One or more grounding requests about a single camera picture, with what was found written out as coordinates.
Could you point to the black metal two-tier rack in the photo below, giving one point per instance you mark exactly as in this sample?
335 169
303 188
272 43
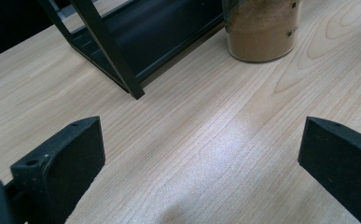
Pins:
156 34

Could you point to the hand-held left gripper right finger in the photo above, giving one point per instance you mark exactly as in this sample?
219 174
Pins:
343 165

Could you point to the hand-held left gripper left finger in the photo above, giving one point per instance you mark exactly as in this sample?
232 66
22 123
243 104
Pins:
66 168

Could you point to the white round lid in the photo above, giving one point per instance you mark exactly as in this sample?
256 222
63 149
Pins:
262 34

